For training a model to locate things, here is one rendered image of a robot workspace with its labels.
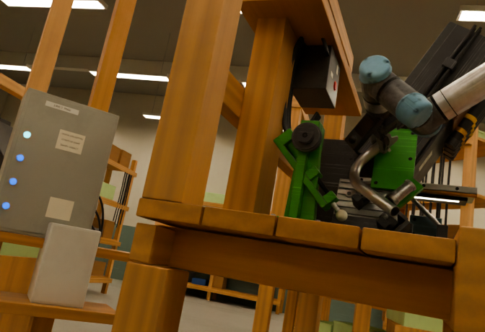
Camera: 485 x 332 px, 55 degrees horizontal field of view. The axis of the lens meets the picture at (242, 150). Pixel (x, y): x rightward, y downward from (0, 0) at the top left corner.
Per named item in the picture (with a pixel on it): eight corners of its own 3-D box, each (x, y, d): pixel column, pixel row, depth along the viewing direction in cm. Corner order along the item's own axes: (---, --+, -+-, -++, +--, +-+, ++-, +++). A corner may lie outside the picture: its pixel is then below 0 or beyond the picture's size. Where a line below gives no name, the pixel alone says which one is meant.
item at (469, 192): (471, 207, 152) (472, 198, 152) (477, 197, 137) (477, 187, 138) (350, 194, 166) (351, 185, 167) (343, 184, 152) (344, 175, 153)
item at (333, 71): (336, 109, 158) (341, 68, 161) (327, 89, 142) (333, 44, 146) (300, 107, 162) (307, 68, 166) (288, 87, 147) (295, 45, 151)
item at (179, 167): (328, 261, 219) (351, 72, 243) (181, 203, 86) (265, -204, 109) (309, 258, 223) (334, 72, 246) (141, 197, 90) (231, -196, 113)
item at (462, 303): (468, 316, 194) (470, 279, 197) (572, 356, 60) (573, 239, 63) (431, 309, 199) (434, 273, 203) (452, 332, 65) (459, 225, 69)
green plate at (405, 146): (412, 204, 138) (418, 143, 147) (412, 191, 131) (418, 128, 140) (371, 199, 142) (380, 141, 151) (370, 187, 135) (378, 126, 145)
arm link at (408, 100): (443, 113, 110) (410, 88, 117) (429, 97, 101) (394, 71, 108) (419, 138, 112) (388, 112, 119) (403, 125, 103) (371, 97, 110)
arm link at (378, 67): (374, 84, 107) (350, 65, 112) (377, 112, 116) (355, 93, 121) (400, 65, 108) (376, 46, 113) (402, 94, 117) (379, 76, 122)
